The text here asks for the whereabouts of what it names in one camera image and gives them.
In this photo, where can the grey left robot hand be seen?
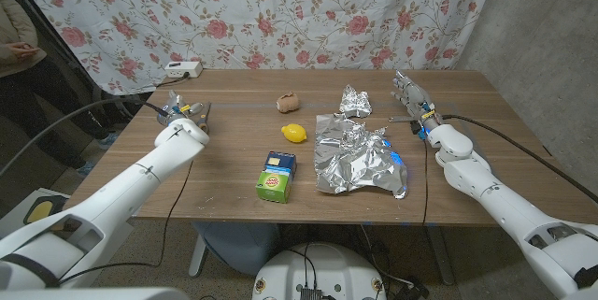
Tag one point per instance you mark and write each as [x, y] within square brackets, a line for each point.
[174, 110]

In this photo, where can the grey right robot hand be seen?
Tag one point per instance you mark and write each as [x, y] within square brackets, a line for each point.
[417, 101]

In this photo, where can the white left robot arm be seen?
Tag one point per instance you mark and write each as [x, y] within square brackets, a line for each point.
[140, 174]

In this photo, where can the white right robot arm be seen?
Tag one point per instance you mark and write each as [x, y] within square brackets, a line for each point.
[495, 188]

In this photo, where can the small crumpled aluminum foil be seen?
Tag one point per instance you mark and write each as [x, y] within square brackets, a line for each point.
[355, 101]

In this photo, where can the large aluminum foil sheet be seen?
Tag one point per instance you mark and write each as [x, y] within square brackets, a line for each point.
[355, 160]

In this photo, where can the green blue sponge package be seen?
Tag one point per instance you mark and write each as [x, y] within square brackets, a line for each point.
[274, 181]

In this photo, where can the silver metal tool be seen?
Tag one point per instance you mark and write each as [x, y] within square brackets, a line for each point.
[402, 118]

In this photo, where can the white power strip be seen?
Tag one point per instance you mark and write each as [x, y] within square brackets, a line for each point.
[182, 69]

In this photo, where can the brown potato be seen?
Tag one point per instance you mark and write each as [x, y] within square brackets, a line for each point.
[287, 102]

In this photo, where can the yellow lemon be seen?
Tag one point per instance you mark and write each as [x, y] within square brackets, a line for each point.
[294, 133]

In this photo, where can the person in beige jacket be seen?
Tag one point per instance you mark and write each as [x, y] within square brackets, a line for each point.
[42, 99]

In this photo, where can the floral backdrop cloth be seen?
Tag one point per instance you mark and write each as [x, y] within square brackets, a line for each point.
[280, 10]

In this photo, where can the grey blue stool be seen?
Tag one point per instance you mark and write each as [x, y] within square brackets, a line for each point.
[238, 244]

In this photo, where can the yellow black floor mat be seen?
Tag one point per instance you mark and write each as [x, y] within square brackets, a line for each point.
[39, 211]

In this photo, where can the black power adapter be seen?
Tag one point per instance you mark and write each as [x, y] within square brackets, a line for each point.
[413, 291]

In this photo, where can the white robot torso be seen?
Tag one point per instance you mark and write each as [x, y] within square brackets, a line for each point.
[322, 267]

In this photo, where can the white robot body panel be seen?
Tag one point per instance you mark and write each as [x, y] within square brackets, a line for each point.
[93, 294]

